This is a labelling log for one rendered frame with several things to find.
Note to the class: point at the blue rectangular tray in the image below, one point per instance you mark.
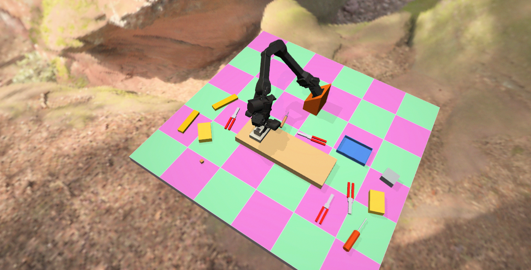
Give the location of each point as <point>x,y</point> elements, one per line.
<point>354,150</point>

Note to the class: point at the orange-handled awl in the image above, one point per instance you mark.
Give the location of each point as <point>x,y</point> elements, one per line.
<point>352,239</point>

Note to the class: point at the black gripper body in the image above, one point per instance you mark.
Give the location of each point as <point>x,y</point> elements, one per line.
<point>273,124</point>

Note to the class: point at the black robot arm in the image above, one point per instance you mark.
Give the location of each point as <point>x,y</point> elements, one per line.
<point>263,87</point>

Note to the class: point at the tan wooden panel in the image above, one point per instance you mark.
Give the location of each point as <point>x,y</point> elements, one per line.
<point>290,153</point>

